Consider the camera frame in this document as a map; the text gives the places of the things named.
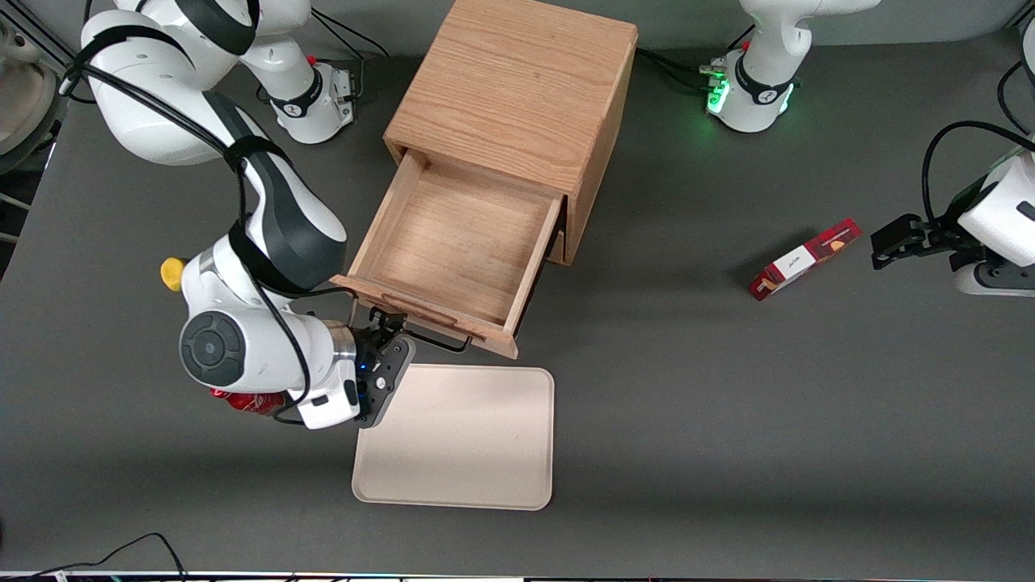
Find wooden drawer black wire handle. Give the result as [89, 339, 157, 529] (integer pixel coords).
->
[330, 150, 567, 361]

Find wooden drawer cabinet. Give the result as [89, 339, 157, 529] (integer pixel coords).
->
[382, 0, 640, 266]

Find beige plastic tray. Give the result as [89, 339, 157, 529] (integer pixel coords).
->
[351, 364, 556, 512]

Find red soda bottle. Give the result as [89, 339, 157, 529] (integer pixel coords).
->
[210, 388, 288, 417]

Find red white snack box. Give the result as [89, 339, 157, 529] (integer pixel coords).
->
[748, 217, 863, 302]

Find beige round object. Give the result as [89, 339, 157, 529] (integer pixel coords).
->
[0, 16, 59, 156]

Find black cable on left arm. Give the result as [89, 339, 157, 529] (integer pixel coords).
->
[922, 121, 1035, 234]

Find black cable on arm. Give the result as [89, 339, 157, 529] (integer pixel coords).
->
[61, 61, 340, 428]
[922, 121, 1035, 234]

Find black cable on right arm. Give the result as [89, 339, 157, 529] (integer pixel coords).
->
[61, 61, 340, 428]

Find black looped cable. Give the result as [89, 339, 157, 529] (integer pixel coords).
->
[997, 61, 1035, 134]

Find thin black cable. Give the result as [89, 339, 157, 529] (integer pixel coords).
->
[0, 532, 188, 582]

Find black cables at arm base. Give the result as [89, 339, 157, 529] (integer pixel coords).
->
[637, 47, 716, 91]

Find black cable at arm base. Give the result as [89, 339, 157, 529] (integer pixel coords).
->
[310, 6, 391, 59]

